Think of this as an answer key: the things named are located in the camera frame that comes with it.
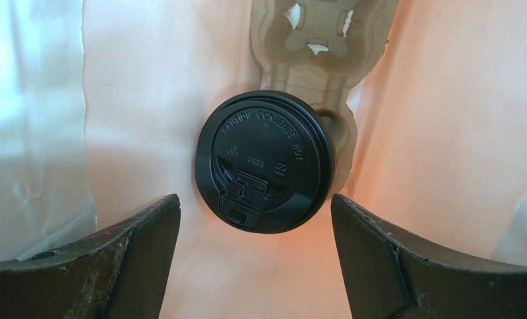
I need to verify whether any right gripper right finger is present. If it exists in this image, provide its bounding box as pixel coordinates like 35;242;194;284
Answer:
331;194;527;318

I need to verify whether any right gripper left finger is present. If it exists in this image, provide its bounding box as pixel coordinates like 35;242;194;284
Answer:
0;195;181;318

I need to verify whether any orange paper bag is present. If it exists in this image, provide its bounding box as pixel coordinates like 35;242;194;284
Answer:
82;1;527;318

